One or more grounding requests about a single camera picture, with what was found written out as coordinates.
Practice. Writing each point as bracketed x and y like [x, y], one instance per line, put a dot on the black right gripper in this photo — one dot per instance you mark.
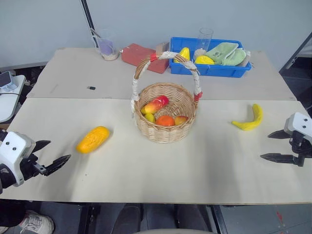
[299, 148]

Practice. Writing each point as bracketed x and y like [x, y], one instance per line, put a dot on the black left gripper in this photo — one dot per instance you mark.
[30, 168]

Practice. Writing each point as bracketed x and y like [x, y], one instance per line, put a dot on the orange fruit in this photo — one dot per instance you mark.
[165, 121]

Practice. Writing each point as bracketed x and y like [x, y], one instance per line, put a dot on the yellow pepper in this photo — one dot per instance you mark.
[184, 53]

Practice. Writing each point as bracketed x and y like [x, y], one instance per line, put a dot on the yellow banana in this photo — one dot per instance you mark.
[256, 120]

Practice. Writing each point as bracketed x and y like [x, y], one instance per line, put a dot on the orange yellow mango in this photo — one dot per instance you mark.
[93, 139]

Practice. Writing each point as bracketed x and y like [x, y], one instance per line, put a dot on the white sneaker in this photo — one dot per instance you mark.
[37, 223]

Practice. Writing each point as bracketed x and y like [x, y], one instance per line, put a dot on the white side table with device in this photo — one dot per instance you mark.
[8, 97]

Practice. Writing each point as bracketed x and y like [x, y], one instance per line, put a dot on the red yellow peach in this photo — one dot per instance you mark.
[181, 120]

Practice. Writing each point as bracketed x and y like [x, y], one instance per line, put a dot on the blue plastic bin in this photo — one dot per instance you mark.
[209, 70]

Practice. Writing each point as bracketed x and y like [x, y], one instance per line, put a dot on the dark rounded shape under table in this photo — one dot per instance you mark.
[131, 218]

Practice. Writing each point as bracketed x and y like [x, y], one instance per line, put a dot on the green cloth pouch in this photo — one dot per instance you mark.
[225, 54]

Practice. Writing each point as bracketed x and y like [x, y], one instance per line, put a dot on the round yellow lemon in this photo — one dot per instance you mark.
[204, 60]

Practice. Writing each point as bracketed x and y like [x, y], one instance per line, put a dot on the long red yellow mango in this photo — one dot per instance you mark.
[156, 103]

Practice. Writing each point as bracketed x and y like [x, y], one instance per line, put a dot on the clear cup with purple cloth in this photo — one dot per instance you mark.
[107, 50]

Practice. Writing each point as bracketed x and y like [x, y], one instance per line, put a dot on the tall clear glass cup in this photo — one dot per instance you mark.
[205, 40]

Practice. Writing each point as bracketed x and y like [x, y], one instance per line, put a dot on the red brick block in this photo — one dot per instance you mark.
[139, 56]

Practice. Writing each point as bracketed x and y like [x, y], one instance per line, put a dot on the black slanted pole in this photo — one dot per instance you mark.
[90, 22]

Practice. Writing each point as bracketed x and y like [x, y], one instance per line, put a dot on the small wooden block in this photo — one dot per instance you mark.
[162, 46]

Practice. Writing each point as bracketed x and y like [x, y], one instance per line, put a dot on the dark metal frame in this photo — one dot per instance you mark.
[296, 56]

